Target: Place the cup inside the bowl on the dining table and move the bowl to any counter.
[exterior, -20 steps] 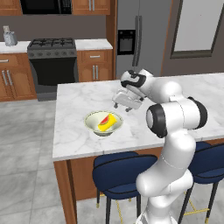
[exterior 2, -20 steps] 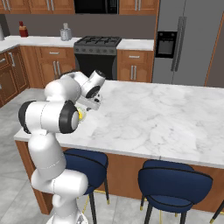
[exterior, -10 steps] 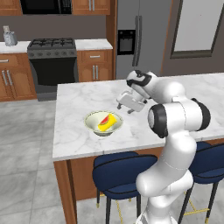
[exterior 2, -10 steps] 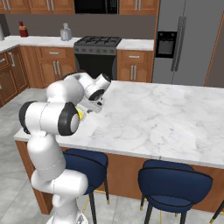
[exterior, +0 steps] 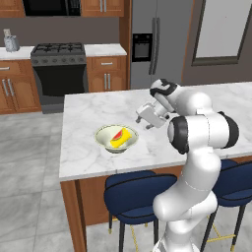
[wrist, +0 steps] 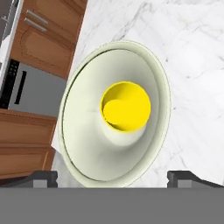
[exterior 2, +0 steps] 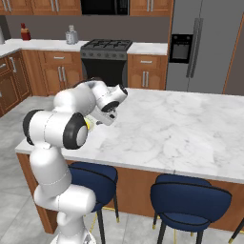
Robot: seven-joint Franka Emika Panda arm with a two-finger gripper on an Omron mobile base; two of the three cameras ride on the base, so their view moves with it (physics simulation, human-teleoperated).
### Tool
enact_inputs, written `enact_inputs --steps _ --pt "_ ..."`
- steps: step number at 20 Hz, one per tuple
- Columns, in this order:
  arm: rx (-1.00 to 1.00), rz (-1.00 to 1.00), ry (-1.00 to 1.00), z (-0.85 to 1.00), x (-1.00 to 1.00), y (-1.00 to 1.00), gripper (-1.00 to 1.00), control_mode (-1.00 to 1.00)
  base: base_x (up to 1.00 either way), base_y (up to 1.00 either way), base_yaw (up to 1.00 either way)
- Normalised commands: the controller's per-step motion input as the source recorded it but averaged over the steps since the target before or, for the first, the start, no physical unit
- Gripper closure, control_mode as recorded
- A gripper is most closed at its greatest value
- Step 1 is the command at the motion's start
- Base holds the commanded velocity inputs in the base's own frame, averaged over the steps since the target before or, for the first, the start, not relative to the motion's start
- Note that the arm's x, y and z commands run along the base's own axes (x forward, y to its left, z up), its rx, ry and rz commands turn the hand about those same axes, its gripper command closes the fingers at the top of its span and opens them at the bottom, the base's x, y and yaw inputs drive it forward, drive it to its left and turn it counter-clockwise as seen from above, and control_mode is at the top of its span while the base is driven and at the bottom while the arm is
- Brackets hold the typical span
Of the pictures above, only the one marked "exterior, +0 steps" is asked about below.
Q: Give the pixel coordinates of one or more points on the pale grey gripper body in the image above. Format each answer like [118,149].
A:
[153,114]

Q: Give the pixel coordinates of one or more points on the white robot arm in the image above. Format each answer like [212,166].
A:
[200,164]

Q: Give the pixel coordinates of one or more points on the pale green bowl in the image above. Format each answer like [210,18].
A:
[104,138]

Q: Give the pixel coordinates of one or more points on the marble-top wooden kitchen island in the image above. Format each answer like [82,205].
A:
[88,111]

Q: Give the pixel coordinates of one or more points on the wooden base cupboards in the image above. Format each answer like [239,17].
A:
[106,74]
[18,87]

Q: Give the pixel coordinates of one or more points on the navy blue bar stool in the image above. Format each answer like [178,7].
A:
[138,193]
[234,187]

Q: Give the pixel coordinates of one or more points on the grey steel fridge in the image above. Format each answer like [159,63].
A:
[164,42]

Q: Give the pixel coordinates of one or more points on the black gas stove with oven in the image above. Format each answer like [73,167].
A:
[60,75]

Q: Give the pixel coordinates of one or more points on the dark framed window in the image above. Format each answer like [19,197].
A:
[221,29]

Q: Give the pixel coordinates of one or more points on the black microwave oven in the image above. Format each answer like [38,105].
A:
[49,7]

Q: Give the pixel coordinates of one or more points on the wooden wall cupboards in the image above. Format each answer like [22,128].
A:
[102,7]
[11,7]

